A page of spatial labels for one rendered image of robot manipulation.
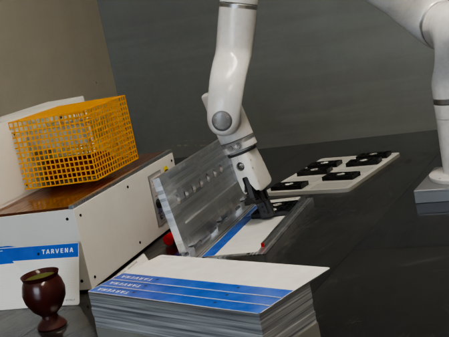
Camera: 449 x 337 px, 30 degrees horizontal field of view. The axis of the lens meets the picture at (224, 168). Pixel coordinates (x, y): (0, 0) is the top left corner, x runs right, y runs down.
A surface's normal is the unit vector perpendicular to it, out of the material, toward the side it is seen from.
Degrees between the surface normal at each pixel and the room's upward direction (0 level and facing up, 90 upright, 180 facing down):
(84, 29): 90
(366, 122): 90
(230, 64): 43
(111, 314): 90
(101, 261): 90
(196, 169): 81
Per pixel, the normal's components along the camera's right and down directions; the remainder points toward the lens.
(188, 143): -0.43, 0.25
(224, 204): 0.88, -0.27
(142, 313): -0.65, 0.26
